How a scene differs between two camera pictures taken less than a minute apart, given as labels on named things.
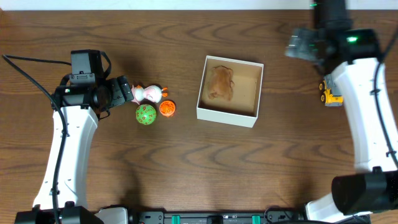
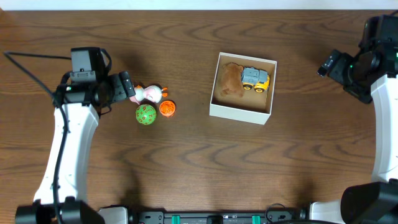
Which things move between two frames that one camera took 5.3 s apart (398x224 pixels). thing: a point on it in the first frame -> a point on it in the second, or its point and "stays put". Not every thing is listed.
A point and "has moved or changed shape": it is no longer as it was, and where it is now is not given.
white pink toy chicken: x=153 y=93 stays put
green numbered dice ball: x=145 y=114 stays put
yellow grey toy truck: x=327 y=97 -> x=251 y=77
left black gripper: x=121 y=90 stays put
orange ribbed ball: x=167 y=107 stays put
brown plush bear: x=221 y=84 -> x=232 y=79
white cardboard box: x=230 y=92 has moved or changed shape
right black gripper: x=300 y=47 -> x=337 y=66
